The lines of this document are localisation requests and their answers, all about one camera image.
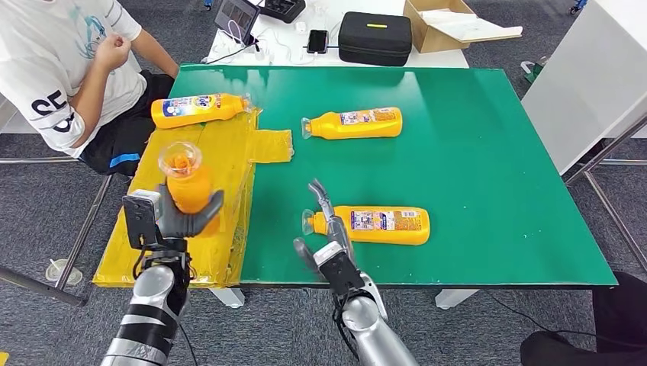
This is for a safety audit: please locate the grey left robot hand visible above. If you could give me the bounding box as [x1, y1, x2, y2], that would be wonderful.
[153, 182, 225, 239]

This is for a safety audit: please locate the orange detergent bottle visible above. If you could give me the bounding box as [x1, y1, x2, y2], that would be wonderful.
[150, 92, 253, 130]
[157, 141, 222, 239]
[301, 204, 431, 247]
[301, 106, 404, 141]

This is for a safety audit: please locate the person's right hand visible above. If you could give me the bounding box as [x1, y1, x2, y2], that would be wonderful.
[93, 32, 133, 72]

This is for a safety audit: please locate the black tablet cable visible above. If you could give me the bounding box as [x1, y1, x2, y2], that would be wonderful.
[204, 43, 260, 66]

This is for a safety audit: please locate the yellow taped cardboard mat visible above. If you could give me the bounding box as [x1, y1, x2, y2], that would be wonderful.
[92, 108, 295, 289]

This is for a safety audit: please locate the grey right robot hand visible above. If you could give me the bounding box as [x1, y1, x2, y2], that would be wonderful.
[293, 178, 357, 276]

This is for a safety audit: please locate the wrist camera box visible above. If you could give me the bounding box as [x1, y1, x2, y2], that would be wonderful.
[313, 240, 366, 297]
[122, 189, 163, 251]

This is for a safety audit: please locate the white foam sheet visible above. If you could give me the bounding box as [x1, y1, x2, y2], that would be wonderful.
[420, 10, 523, 43]

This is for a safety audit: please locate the black floor cable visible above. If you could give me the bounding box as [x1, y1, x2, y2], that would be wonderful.
[482, 291, 600, 340]

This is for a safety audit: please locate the metal table frame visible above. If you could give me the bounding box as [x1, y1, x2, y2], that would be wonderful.
[562, 114, 647, 274]

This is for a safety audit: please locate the clear plastic cup lid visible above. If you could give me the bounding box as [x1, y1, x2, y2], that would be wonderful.
[45, 258, 84, 287]

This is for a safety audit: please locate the black carrying case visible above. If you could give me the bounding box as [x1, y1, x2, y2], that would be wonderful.
[337, 11, 413, 68]

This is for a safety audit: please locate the person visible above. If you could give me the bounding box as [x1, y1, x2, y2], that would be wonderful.
[0, 0, 179, 177]
[520, 271, 647, 366]

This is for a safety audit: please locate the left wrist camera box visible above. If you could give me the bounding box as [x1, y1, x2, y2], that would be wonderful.
[122, 189, 163, 251]

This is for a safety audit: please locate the white table foot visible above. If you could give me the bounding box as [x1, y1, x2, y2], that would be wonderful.
[209, 287, 246, 309]
[435, 290, 479, 310]

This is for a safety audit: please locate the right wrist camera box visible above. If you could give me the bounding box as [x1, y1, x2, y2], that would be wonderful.
[313, 240, 366, 297]

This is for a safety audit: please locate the white power strip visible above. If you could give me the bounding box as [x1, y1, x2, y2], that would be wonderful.
[206, 30, 272, 66]

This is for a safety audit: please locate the black tablet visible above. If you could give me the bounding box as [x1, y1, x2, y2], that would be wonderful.
[214, 0, 261, 47]

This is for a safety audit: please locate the black controller device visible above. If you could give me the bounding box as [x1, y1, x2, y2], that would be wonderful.
[259, 0, 307, 24]

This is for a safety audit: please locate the brown cardboard box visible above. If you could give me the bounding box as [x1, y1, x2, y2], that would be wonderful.
[402, 0, 523, 54]

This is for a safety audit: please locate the white table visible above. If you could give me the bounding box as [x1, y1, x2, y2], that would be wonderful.
[203, 0, 470, 69]

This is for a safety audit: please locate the black smartphone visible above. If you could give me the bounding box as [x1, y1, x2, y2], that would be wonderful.
[306, 29, 330, 55]

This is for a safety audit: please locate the green and white item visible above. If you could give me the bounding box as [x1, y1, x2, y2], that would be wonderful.
[520, 54, 549, 85]

